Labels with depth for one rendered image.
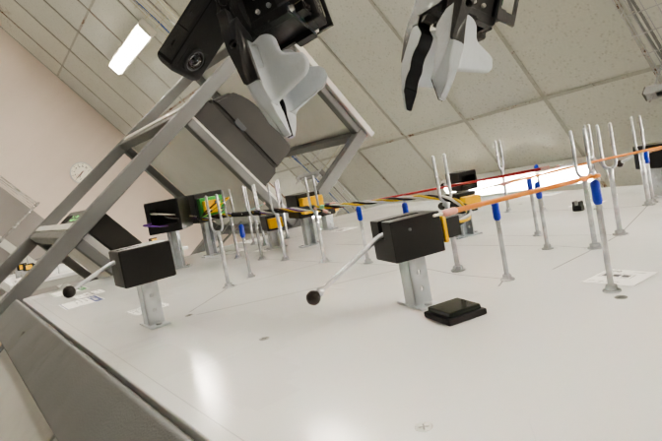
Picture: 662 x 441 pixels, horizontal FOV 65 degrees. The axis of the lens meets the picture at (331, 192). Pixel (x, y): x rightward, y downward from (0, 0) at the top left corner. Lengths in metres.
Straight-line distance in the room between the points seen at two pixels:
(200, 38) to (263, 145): 1.05
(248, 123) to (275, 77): 1.10
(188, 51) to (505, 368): 0.40
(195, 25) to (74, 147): 7.44
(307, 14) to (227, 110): 1.05
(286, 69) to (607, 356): 0.33
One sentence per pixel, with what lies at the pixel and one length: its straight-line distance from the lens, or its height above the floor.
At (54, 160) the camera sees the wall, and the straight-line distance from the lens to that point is 7.89.
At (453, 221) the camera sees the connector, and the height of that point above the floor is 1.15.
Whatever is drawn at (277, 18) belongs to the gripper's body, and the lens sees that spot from 0.49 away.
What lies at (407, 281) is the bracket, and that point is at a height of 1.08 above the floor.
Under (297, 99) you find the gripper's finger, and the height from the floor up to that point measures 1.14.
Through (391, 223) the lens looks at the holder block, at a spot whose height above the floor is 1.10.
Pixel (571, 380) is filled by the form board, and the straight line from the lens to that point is 0.36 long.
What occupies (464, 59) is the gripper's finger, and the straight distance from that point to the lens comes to 0.53.
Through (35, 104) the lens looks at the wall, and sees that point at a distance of 8.02.
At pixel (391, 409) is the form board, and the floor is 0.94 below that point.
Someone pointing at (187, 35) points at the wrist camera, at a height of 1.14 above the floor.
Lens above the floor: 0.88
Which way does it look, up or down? 26 degrees up
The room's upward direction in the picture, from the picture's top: 34 degrees clockwise
